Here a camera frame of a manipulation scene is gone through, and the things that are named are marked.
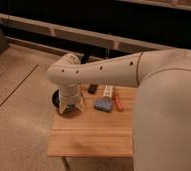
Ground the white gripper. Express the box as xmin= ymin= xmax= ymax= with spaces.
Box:
xmin=59 ymin=84 xmax=85 ymax=114

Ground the orange red pepper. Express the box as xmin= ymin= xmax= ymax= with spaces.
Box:
xmin=115 ymin=94 xmax=124 ymax=112

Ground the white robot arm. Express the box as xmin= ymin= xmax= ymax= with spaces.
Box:
xmin=47 ymin=49 xmax=191 ymax=171

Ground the dark ceramic bowl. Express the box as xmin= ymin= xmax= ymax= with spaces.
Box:
xmin=52 ymin=89 xmax=60 ymax=108

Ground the wooden table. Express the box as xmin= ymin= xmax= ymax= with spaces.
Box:
xmin=47 ymin=85 xmax=136 ymax=157

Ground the black rectangular block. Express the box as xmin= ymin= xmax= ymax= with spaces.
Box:
xmin=88 ymin=84 xmax=98 ymax=94

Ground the blue sponge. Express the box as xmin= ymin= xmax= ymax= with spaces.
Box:
xmin=94 ymin=97 xmax=113 ymax=112

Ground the white tube with label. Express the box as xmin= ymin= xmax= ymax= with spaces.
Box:
xmin=103 ymin=85 xmax=113 ymax=98

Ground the metal table leg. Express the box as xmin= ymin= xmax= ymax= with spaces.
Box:
xmin=61 ymin=157 xmax=70 ymax=171

